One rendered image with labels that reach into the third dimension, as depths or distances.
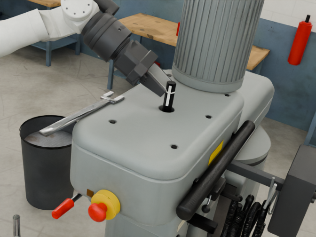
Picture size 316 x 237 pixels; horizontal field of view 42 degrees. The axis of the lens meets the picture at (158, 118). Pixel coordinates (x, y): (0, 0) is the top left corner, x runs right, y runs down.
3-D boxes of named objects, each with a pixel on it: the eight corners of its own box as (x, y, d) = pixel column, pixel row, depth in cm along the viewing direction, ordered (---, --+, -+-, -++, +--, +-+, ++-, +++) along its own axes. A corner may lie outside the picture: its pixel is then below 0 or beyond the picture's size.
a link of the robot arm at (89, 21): (93, 44, 85) (50, 6, 84) (92, 54, 95) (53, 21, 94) (129, 4, 86) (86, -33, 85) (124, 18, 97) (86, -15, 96)
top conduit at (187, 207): (189, 224, 80) (193, 210, 78) (170, 215, 82) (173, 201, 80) (253, 132, 116) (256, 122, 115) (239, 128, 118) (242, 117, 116)
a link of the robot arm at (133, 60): (140, 76, 101) (103, 43, 100) (165, 48, 96) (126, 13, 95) (124, 96, 90) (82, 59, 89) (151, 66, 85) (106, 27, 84)
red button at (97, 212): (101, 227, 80) (103, 212, 78) (84, 218, 82) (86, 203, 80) (111, 218, 83) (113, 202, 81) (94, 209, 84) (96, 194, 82)
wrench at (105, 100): (50, 139, 77) (50, 136, 77) (34, 132, 79) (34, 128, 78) (123, 99, 97) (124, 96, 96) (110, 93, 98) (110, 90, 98)
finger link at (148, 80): (159, 98, 92) (138, 79, 91) (168, 88, 91) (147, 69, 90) (158, 100, 91) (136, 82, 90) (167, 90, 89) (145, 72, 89)
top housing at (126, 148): (162, 240, 81) (176, 175, 73) (57, 187, 90) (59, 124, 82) (236, 142, 119) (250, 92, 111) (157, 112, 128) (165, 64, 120)
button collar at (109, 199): (114, 225, 83) (116, 201, 80) (89, 212, 85) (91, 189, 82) (119, 219, 84) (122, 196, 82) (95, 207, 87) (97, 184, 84)
